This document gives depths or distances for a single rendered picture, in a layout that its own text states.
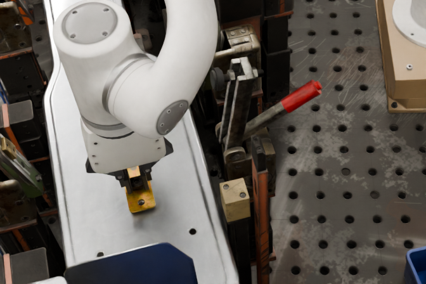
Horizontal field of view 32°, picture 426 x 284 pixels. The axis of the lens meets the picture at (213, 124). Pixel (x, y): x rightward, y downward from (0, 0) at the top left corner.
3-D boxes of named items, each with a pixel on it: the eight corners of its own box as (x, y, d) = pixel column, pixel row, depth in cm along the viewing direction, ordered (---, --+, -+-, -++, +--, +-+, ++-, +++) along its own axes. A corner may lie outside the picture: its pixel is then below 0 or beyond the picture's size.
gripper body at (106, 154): (149, 75, 95) (160, 125, 104) (69, 94, 94) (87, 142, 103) (161, 122, 91) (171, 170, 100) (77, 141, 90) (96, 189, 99)
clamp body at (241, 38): (208, 154, 147) (190, 25, 117) (264, 140, 148) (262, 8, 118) (219, 194, 142) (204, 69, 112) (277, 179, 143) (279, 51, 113)
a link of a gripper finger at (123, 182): (121, 150, 103) (129, 175, 109) (98, 156, 103) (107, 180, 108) (125, 169, 101) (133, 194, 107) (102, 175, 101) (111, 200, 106)
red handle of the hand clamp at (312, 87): (217, 129, 106) (310, 69, 100) (226, 135, 107) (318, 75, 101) (224, 153, 103) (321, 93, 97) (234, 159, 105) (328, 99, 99)
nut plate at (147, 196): (119, 165, 110) (118, 160, 110) (144, 158, 111) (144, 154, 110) (129, 213, 106) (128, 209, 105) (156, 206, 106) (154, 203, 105)
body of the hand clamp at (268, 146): (231, 240, 136) (219, 130, 107) (267, 231, 137) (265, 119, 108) (239, 269, 133) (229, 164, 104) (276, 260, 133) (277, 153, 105)
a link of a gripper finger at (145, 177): (156, 142, 103) (162, 167, 109) (133, 147, 103) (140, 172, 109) (161, 161, 102) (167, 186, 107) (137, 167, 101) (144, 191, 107)
